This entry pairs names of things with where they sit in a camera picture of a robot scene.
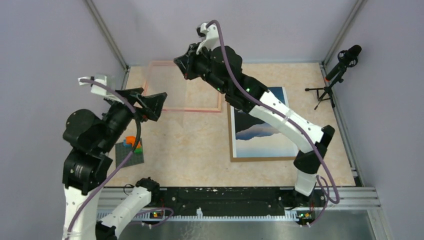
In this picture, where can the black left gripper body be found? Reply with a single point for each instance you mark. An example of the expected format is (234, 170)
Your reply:
(141, 112)

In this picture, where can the pink wooden picture frame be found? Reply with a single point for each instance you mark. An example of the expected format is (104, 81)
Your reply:
(185, 107)

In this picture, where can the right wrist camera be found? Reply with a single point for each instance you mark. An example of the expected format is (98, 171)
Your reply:
(209, 35)

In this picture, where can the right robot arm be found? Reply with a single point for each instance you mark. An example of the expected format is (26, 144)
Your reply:
(223, 71)

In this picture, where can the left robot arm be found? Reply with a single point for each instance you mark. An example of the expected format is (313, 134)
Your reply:
(85, 170)

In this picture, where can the black microphone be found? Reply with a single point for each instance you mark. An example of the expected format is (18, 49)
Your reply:
(346, 59)

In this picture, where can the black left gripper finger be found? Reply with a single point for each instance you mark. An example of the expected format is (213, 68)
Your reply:
(131, 94)
(154, 105)

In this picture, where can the aluminium rail front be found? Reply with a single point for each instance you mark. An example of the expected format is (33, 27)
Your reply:
(350, 197)

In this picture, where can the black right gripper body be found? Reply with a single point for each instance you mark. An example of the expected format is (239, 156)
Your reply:
(198, 64)

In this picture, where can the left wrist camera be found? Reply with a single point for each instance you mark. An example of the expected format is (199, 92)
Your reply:
(96, 81)

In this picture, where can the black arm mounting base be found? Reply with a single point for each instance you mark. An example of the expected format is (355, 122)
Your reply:
(234, 201)

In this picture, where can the black microphone tripod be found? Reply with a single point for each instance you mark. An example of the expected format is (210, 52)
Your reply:
(326, 93)

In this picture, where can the white cable duct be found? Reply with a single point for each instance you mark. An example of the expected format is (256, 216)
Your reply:
(289, 216)

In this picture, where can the colourful toy bricks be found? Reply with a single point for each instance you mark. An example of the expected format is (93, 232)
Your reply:
(130, 141)

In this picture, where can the landscape photo print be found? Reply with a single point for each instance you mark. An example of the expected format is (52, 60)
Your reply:
(261, 132)

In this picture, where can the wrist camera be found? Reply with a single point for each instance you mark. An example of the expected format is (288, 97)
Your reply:
(96, 81)
(209, 35)

